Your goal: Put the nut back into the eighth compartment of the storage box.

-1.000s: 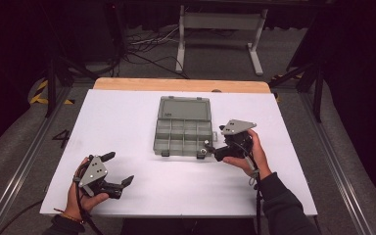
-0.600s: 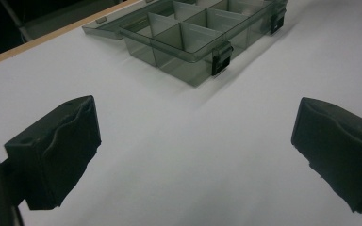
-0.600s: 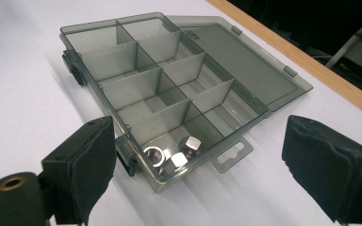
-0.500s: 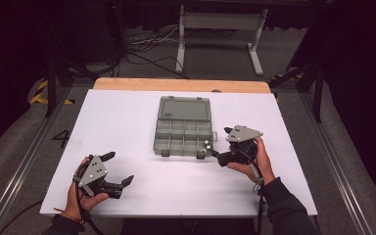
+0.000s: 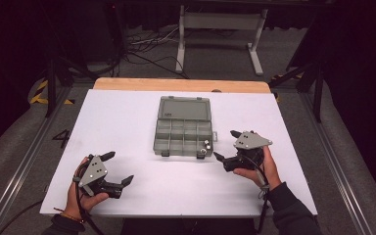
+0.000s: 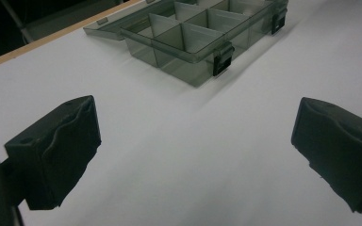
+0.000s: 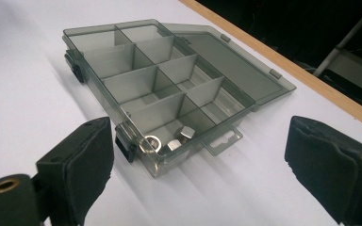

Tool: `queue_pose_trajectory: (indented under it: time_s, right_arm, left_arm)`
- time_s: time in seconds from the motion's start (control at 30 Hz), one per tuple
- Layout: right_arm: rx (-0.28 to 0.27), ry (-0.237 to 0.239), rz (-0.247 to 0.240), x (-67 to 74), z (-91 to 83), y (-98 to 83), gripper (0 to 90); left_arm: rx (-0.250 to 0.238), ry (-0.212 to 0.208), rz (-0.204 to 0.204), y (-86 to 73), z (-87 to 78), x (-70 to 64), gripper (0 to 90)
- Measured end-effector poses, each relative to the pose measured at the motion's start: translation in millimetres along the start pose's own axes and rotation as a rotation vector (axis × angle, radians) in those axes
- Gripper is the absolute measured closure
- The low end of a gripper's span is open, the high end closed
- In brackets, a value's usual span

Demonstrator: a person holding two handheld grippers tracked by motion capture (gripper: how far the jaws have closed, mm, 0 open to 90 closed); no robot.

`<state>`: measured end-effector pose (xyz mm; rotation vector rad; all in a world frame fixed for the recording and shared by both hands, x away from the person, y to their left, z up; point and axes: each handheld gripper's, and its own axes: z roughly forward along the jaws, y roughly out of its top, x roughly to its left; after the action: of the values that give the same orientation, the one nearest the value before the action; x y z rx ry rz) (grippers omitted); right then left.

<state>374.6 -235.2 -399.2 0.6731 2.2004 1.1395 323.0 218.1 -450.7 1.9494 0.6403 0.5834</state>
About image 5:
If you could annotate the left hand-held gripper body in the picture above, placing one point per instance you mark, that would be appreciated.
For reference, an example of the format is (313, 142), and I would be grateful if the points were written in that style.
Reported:
(93, 171)

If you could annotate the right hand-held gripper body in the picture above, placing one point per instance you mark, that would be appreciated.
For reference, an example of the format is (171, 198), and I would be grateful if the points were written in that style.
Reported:
(251, 141)

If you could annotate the silver hex nut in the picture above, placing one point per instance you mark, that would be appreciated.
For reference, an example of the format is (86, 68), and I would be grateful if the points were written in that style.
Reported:
(203, 151)
(208, 147)
(206, 142)

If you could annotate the grey plastic organizer box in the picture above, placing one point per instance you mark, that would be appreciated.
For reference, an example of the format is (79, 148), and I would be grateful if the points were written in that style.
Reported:
(183, 109)

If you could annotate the person's left hand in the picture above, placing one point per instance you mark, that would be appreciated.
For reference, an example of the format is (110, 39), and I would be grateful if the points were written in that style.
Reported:
(75, 199)

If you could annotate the person's right hand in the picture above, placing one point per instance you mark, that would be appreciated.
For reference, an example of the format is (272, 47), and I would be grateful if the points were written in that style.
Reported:
(271, 169)

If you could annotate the white table cover sheet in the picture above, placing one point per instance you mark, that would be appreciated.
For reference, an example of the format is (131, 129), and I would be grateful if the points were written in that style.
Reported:
(127, 130)

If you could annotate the black tripod stand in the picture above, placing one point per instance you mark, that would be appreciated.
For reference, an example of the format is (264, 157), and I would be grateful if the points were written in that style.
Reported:
(51, 84)
(318, 88)

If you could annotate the yellow black floor tape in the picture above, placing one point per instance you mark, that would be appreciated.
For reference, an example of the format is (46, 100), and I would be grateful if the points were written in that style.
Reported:
(40, 94)

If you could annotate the aluminium floor rail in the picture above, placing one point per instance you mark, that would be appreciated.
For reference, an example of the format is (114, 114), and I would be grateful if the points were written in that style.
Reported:
(336, 166)
(23, 166)

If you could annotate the white metal stand frame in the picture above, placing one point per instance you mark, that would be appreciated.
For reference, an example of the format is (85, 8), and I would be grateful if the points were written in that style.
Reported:
(220, 21)

